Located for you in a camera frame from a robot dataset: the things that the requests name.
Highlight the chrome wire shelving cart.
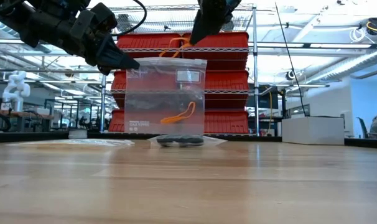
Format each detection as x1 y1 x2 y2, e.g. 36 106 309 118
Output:
100 3 261 138

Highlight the clear plastic zip bag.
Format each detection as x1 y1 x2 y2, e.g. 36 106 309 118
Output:
123 57 208 136
147 134 228 149
6 138 136 147

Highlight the white cardboard box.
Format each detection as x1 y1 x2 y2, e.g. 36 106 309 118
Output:
281 116 345 146

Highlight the black ceiling cable reel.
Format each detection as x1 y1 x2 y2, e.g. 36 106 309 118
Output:
359 17 377 40

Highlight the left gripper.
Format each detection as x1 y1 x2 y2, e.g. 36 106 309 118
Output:
62 12 141 76

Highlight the white ceiling duct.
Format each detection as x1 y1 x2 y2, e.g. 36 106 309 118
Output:
287 49 377 85

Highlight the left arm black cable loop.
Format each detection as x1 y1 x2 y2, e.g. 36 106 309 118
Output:
113 0 148 37

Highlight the wooden workbench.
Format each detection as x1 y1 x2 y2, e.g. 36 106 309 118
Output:
0 108 55 132

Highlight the dark office chair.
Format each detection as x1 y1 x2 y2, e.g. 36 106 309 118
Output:
356 116 371 139

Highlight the black aluminium table frame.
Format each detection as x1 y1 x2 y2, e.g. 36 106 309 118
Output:
0 131 377 149

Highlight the thin yellow hanging cable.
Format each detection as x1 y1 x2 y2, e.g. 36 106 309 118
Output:
268 91 274 131

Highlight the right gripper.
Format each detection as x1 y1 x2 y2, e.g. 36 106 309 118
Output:
189 0 243 46

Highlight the long black cable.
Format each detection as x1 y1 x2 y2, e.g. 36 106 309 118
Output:
274 2 307 118

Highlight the red plastic bin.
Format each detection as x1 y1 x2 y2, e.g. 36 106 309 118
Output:
116 32 184 60
110 70 127 108
108 108 126 133
182 30 250 71
203 70 250 110
203 109 250 135

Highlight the orange rubber bands pile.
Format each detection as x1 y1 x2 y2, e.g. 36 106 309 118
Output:
159 37 197 125

